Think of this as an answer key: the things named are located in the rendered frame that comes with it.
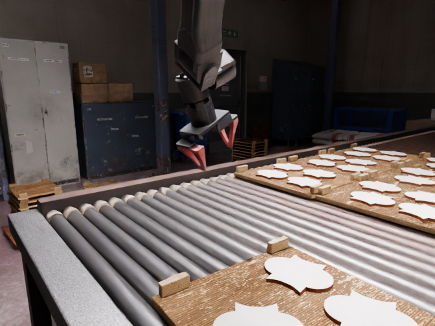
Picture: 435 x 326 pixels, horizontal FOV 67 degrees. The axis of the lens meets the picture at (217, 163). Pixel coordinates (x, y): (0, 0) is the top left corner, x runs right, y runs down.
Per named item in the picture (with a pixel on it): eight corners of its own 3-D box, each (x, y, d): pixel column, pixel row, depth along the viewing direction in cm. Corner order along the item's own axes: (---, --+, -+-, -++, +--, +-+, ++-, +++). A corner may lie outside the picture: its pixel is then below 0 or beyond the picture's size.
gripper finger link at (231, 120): (206, 156, 78) (193, 121, 73) (224, 140, 82) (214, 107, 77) (228, 161, 73) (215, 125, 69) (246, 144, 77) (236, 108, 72)
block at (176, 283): (162, 299, 57) (161, 285, 56) (157, 294, 58) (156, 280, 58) (190, 288, 60) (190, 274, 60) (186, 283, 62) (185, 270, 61)
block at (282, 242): (271, 255, 72) (271, 244, 72) (265, 251, 74) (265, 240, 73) (289, 248, 76) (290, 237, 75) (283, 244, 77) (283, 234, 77)
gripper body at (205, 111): (180, 138, 71) (169, 107, 67) (211, 115, 76) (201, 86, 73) (201, 142, 67) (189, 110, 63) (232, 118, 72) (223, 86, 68)
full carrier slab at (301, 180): (311, 199, 114) (312, 187, 113) (234, 176, 146) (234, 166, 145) (362, 182, 136) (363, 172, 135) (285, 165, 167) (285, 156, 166)
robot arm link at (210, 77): (175, 39, 59) (205, 71, 57) (221, 17, 64) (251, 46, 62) (170, 83, 69) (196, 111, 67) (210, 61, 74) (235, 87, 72)
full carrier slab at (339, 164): (364, 182, 136) (365, 171, 135) (285, 165, 167) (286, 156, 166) (399, 169, 158) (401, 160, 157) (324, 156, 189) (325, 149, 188)
